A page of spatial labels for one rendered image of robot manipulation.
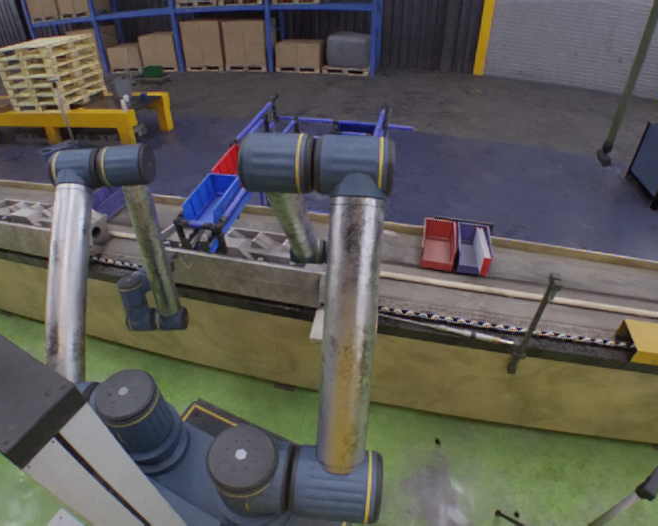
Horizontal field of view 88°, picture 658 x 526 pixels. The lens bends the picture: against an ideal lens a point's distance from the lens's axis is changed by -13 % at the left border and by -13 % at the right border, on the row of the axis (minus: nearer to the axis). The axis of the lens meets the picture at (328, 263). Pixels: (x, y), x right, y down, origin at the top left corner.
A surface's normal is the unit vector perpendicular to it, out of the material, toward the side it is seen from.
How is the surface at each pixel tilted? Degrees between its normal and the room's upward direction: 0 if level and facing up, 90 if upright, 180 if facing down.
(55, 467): 90
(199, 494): 0
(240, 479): 6
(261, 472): 6
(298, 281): 80
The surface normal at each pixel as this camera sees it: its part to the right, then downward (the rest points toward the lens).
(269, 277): -0.23, 0.46
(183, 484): 0.00, -0.78
